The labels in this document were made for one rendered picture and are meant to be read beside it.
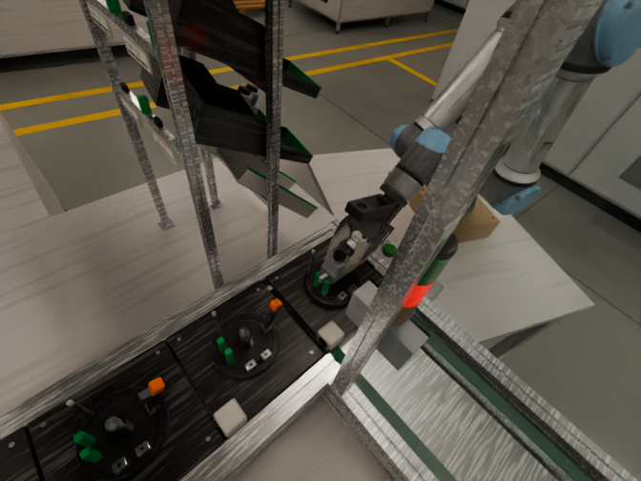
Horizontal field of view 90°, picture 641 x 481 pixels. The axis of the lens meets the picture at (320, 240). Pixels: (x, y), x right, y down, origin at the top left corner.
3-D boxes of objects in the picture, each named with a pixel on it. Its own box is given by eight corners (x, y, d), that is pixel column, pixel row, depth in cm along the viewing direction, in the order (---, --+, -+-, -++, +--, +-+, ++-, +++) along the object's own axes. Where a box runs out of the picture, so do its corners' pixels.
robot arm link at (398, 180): (418, 181, 65) (388, 161, 69) (403, 199, 66) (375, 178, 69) (424, 191, 72) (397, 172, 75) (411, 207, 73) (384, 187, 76)
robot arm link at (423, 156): (463, 152, 69) (450, 131, 62) (428, 193, 71) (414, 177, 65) (435, 138, 74) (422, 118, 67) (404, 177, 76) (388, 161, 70)
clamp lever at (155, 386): (155, 398, 58) (160, 375, 54) (159, 407, 57) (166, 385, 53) (134, 409, 55) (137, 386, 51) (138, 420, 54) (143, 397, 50)
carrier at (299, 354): (260, 283, 81) (258, 254, 72) (323, 357, 71) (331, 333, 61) (167, 342, 69) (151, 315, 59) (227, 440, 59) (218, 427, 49)
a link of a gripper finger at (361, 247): (361, 280, 76) (379, 245, 75) (351, 280, 70) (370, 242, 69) (349, 273, 77) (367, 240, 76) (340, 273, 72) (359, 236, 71)
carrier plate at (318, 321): (333, 239, 94) (334, 234, 92) (395, 295, 84) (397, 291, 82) (265, 281, 82) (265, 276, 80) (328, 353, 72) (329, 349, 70)
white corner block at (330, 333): (329, 326, 76) (332, 319, 73) (342, 341, 74) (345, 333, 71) (314, 338, 73) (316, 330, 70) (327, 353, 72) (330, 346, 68)
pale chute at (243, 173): (286, 191, 99) (296, 180, 98) (307, 219, 93) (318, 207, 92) (215, 150, 76) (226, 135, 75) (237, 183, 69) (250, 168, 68)
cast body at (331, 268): (338, 260, 79) (343, 241, 74) (350, 271, 78) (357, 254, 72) (313, 277, 75) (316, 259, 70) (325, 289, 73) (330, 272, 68)
